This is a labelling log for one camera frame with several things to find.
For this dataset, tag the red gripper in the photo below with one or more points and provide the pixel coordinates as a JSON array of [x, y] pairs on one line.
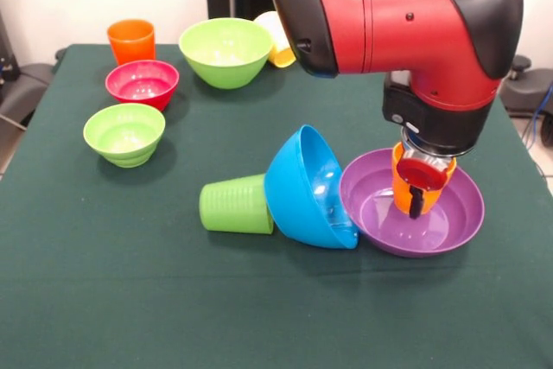
[[421, 174]]

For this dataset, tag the orange cup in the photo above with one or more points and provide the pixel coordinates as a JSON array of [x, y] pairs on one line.
[[399, 192]]

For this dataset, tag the purple bowl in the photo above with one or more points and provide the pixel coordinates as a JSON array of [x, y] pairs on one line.
[[458, 222]]

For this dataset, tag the blue bowl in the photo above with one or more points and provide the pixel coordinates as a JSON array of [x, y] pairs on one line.
[[289, 200]]

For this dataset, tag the green cup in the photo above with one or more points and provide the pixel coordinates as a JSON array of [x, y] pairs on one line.
[[235, 205]]

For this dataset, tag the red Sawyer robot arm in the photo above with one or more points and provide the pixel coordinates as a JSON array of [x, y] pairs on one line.
[[389, 19]]

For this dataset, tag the black caster base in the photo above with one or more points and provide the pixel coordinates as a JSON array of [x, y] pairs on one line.
[[529, 92]]

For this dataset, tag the yellow cup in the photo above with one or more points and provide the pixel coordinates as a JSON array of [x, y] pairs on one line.
[[278, 55]]

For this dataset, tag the large green bowl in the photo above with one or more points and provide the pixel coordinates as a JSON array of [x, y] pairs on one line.
[[224, 62]]

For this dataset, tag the dark green table cloth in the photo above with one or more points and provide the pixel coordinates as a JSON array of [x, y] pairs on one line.
[[173, 300]]

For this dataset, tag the pink bowl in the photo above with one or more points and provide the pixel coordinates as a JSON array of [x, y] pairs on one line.
[[142, 88]]

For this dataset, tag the small green bowl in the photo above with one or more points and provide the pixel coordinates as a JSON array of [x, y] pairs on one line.
[[125, 144]]

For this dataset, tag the red-orange cup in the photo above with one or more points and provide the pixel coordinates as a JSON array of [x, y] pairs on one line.
[[131, 45]]

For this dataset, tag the grey caster base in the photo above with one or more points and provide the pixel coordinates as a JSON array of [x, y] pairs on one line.
[[21, 92]]

